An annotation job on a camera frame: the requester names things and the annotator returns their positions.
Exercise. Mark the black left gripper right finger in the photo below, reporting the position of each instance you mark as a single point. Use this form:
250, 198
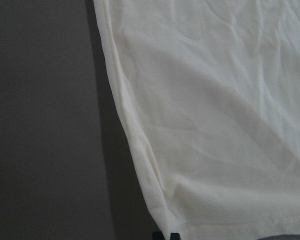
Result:
174, 236

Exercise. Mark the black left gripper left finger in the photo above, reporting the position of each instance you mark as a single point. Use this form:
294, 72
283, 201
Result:
157, 235

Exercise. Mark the beige long-sleeve printed shirt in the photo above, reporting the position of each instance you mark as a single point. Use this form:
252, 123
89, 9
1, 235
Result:
208, 95

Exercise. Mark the brown paper table cover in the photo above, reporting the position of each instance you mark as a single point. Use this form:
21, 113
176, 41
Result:
66, 169

